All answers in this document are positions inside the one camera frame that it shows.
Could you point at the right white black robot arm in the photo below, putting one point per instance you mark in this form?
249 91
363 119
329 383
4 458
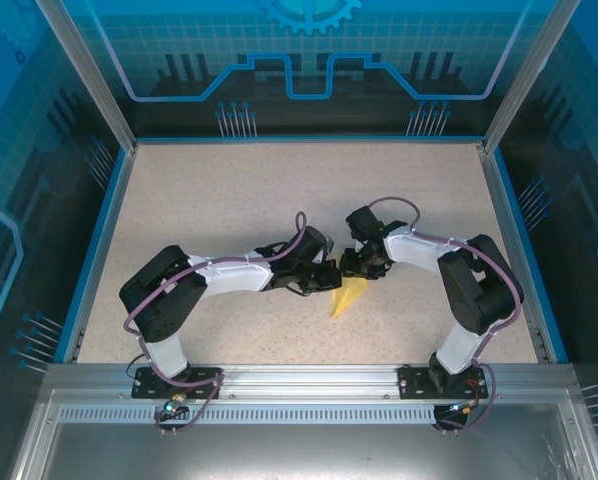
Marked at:
414 250

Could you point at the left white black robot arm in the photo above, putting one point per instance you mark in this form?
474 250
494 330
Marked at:
234 275

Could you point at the yellow paper sheet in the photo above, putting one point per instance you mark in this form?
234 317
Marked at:
346 297

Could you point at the aluminium side rail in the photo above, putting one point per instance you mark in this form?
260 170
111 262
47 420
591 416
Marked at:
104 250
515 250

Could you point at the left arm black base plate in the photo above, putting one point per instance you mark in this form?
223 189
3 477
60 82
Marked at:
140 393

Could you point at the aluminium frame post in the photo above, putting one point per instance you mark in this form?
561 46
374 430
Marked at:
89 80
529 80

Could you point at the aluminium mounting rail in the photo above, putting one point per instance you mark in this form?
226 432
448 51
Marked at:
304 377

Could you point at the steel sheet tray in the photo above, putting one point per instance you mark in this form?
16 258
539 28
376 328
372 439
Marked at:
304 450

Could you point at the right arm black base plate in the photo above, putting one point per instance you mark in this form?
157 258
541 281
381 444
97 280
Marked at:
408 387

